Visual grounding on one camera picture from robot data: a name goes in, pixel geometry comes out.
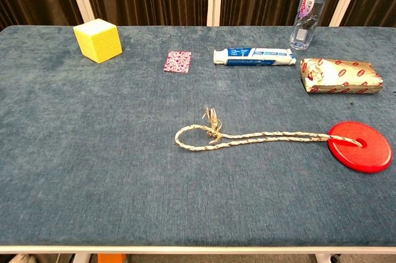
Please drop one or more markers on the pink patterned card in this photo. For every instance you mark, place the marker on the pink patterned card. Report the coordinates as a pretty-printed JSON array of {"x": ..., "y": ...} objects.
[{"x": 177, "y": 62}]

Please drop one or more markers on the blue fabric table mat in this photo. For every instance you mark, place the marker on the blue fabric table mat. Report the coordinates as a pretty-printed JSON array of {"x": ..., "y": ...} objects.
[{"x": 123, "y": 167}]

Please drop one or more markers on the red plastic disc with hole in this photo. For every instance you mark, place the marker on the red plastic disc with hole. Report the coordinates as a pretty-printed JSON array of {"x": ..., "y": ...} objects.
[{"x": 349, "y": 154}]

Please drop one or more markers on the white table frame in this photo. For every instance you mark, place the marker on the white table frame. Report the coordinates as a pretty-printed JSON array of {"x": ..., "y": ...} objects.
[{"x": 198, "y": 250}]

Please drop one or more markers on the clear plastic water bottle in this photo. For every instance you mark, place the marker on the clear plastic water bottle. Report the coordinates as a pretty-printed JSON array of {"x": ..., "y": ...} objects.
[{"x": 304, "y": 18}]

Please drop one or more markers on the yellow foam cube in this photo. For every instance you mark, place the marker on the yellow foam cube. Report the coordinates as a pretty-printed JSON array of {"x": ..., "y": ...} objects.
[{"x": 100, "y": 44}]

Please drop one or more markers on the gold foil wrapped package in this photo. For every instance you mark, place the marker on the gold foil wrapped package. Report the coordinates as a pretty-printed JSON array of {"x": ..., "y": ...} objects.
[{"x": 340, "y": 74}]

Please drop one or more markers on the white blue toothpaste tube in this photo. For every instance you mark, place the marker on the white blue toothpaste tube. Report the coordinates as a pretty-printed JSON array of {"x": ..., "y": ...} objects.
[{"x": 253, "y": 56}]

